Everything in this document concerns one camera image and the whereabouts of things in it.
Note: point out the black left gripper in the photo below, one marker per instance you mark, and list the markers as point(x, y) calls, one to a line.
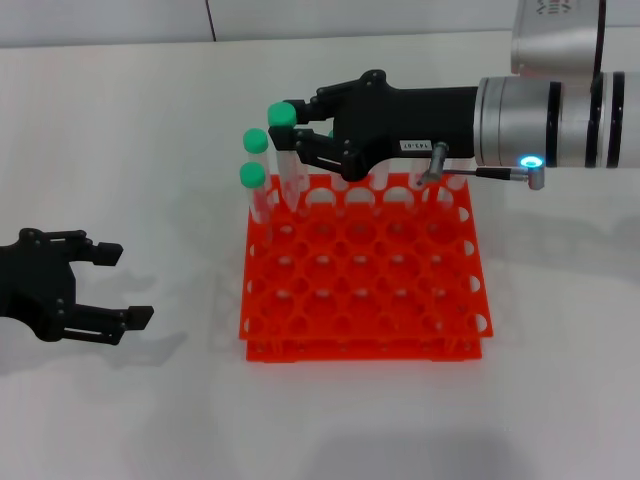
point(35, 280)

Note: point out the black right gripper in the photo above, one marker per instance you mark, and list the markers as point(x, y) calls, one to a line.
point(400, 120)

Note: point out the orange test tube rack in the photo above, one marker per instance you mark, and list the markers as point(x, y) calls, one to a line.
point(350, 352)

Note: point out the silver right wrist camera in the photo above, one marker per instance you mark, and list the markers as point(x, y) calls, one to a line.
point(555, 40)

